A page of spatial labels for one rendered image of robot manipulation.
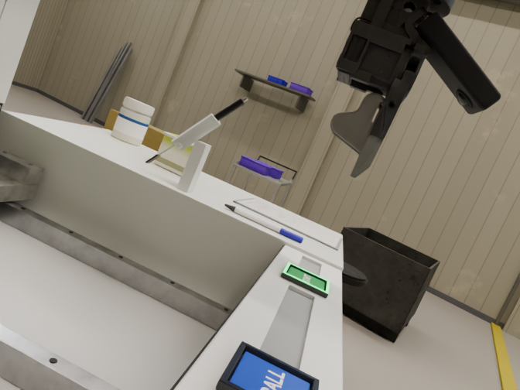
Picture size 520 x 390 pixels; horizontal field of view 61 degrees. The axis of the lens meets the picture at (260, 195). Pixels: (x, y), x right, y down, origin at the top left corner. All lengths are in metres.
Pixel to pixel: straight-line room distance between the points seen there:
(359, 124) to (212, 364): 0.31
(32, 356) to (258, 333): 0.20
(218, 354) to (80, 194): 0.54
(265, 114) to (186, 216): 7.27
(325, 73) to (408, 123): 1.64
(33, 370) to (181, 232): 0.35
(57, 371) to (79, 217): 0.40
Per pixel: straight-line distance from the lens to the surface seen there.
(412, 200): 7.01
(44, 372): 0.43
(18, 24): 0.85
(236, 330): 0.33
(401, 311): 3.74
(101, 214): 0.77
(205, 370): 0.27
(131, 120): 1.03
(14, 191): 0.78
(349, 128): 0.49
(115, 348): 0.54
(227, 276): 0.70
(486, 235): 6.95
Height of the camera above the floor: 1.09
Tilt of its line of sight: 7 degrees down
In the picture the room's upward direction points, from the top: 23 degrees clockwise
